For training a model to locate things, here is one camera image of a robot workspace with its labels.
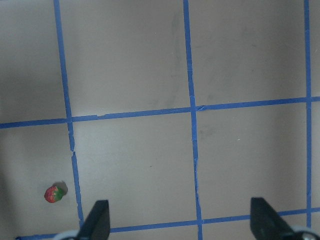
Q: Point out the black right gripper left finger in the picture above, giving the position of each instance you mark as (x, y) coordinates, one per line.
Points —
(95, 227)

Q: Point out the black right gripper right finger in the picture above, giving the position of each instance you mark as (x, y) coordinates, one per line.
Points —
(267, 224)

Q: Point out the red strawberry green side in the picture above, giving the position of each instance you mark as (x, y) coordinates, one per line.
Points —
(54, 194)

